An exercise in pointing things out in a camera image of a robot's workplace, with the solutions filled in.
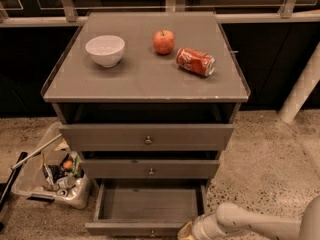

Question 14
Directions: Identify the black bar on floor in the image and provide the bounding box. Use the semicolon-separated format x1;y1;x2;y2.
0;165;20;211

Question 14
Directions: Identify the white ceramic bowl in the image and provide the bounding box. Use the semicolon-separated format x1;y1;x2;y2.
85;35;125;68

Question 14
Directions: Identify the red apple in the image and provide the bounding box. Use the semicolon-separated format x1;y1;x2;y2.
153;30;175;55

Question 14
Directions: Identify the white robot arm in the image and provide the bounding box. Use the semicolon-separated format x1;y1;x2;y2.
177;196;320;240

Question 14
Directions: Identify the metal railing frame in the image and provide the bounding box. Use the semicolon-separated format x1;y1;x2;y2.
0;0;320;27

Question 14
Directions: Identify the white diagonal post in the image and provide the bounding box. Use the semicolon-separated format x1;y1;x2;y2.
278;42;320;124

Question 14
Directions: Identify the metal rod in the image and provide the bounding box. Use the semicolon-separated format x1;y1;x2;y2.
11;134;62;170

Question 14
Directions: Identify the grey top drawer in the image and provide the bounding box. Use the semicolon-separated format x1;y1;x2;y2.
59;124;234;151

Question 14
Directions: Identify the orange fruit in bin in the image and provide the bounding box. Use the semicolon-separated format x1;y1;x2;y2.
62;160;73;170

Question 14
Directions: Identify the grey drawer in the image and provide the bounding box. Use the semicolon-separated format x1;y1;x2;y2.
59;124;234;151
86;179;209;237
81;151;220;179

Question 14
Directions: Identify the grey drawer cabinet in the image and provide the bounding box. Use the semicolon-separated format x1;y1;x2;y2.
40;11;251;185

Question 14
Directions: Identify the grey middle drawer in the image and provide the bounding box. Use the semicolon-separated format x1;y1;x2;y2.
81;151;220;179

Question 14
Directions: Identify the clear plastic bin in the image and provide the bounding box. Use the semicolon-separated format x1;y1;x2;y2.
12;122;91;209

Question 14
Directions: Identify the red soda can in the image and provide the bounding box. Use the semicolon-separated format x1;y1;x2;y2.
176;48;216;77

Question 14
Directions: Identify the grey bottom drawer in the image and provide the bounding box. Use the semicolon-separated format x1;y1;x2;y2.
86;179;209;237

